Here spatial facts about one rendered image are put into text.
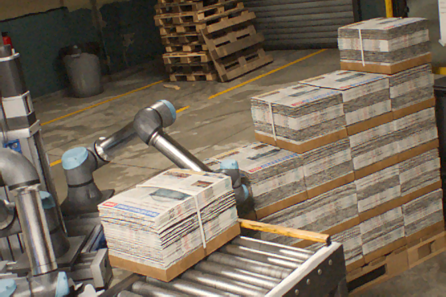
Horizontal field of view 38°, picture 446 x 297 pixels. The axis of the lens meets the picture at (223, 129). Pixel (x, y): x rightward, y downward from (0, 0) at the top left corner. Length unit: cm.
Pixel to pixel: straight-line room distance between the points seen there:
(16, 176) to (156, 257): 50
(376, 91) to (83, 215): 150
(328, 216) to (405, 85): 76
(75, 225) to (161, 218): 96
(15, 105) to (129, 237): 75
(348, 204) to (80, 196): 128
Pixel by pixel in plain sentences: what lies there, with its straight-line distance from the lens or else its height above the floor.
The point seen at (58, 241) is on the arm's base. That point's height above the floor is 87.
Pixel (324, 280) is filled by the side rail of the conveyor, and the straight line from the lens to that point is 213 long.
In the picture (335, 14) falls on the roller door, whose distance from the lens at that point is 1032.
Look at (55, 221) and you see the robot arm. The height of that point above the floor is 94.
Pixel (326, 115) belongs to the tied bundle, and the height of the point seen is 97.
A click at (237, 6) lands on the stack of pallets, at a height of 92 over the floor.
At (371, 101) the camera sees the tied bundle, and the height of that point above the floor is 97.
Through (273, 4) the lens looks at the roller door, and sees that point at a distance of 1094.
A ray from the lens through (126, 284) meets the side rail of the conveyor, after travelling 218.
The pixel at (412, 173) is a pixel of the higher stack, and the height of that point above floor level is 52.
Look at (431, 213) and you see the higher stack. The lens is 366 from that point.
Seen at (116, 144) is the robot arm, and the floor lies 105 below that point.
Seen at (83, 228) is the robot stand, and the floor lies 73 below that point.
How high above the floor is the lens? 179
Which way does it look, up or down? 16 degrees down
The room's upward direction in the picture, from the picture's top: 10 degrees counter-clockwise
